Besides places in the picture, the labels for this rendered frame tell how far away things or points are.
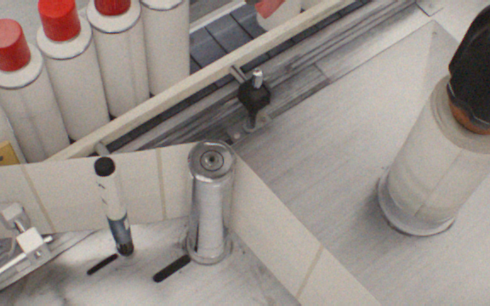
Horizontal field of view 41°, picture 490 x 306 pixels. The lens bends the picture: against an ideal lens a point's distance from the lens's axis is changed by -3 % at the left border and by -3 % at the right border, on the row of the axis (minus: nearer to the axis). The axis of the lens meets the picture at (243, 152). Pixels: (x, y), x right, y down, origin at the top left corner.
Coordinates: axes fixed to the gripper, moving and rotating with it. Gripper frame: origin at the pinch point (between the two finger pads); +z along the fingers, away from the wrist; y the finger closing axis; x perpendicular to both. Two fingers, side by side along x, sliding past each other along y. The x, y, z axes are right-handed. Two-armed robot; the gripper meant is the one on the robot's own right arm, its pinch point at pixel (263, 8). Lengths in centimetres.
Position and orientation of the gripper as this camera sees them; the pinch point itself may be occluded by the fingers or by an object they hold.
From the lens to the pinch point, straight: 67.1
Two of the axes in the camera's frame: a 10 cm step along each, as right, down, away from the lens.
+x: -6.0, -7.2, 3.5
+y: 8.0, -5.1, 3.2
